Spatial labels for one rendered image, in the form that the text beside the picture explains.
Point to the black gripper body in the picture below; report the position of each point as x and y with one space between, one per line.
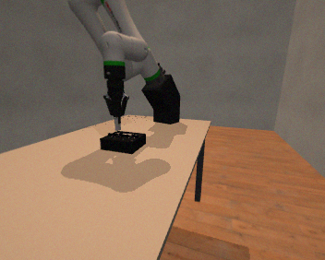
119 85

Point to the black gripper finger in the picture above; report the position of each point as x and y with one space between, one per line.
119 112
111 108

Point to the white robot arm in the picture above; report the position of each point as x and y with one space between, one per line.
125 54

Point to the black lighting desk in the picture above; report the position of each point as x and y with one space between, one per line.
125 142

